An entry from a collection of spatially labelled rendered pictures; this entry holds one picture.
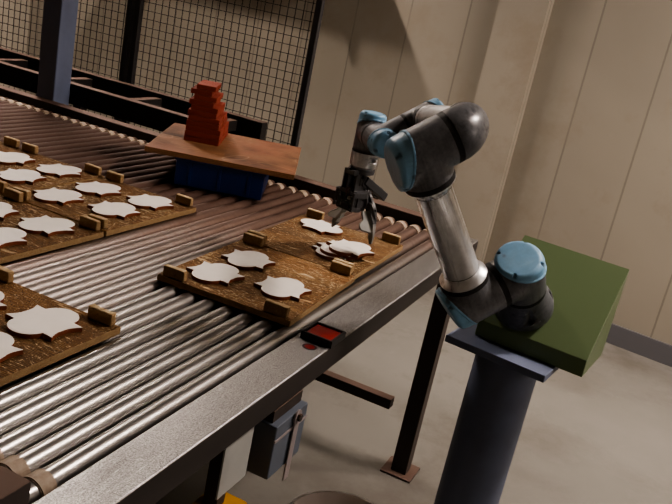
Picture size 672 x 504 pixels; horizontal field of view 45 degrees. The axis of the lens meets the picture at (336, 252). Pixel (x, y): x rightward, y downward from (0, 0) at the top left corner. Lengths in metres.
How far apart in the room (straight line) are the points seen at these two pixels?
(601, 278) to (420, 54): 3.38
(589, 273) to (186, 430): 1.21
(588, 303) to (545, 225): 2.95
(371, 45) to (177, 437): 4.42
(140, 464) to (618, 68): 4.06
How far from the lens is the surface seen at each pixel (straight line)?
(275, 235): 2.34
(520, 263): 1.92
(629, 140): 4.90
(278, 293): 1.89
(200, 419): 1.40
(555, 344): 2.07
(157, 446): 1.32
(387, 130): 2.04
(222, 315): 1.80
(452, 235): 1.79
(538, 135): 5.04
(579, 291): 2.15
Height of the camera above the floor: 1.63
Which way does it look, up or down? 17 degrees down
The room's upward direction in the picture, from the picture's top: 12 degrees clockwise
